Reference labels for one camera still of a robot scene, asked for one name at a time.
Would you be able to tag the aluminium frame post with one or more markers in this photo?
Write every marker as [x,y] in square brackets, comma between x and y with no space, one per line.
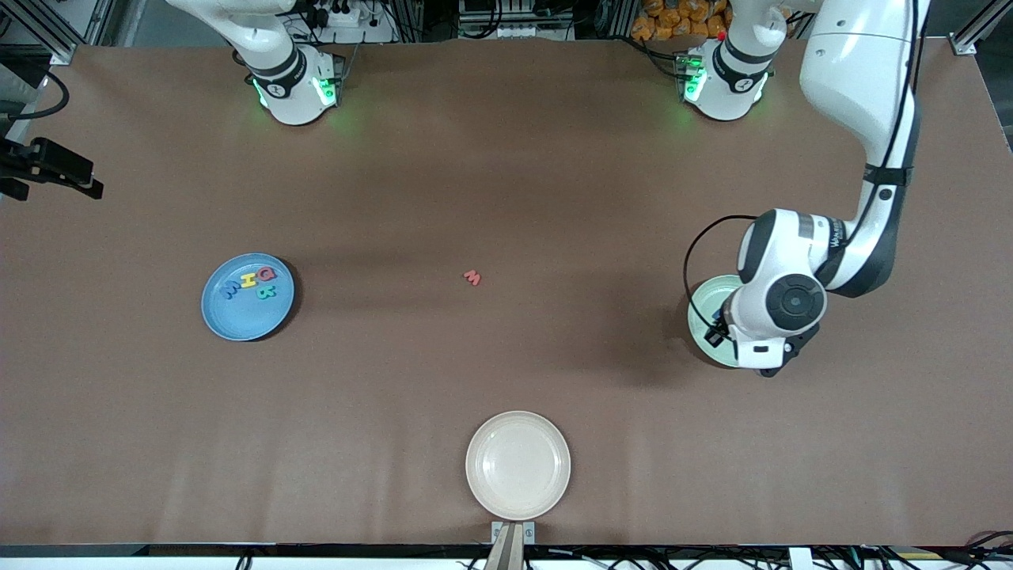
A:
[977,28]
[55,39]

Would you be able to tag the blue plate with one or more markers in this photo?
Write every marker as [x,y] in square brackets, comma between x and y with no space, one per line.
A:
[248,321]

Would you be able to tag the aluminium profile bar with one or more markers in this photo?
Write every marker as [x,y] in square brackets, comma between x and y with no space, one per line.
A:
[506,554]

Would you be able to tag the green plate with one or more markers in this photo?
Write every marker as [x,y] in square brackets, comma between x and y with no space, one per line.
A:
[708,294]

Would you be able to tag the grey metal bracket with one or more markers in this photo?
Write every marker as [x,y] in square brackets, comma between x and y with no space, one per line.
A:
[498,532]

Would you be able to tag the beige plate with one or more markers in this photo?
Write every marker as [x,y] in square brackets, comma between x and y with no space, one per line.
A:
[518,465]

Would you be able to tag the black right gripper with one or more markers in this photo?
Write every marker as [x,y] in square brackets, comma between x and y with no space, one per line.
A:
[49,159]

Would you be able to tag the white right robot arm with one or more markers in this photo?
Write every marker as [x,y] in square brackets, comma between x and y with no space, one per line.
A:
[293,87]

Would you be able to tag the white power strip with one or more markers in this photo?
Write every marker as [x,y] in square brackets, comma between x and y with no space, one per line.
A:
[352,17]

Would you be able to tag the red uppercase letter Q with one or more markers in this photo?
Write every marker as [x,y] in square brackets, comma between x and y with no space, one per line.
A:
[264,275]

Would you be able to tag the orange object pile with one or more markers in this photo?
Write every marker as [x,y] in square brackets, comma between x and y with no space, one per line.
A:
[681,20]

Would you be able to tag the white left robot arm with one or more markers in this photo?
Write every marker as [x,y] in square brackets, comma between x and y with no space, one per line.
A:
[855,63]

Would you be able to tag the yellow uppercase letter H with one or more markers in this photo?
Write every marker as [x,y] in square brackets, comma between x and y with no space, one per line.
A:
[248,279]

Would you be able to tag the blue uppercase letter W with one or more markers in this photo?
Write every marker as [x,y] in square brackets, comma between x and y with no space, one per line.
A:
[231,289]

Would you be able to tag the red lowercase letter w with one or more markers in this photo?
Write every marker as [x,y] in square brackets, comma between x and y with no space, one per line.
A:
[472,278]

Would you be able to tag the teal uppercase letter R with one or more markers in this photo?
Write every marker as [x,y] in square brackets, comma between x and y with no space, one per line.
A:
[267,294]

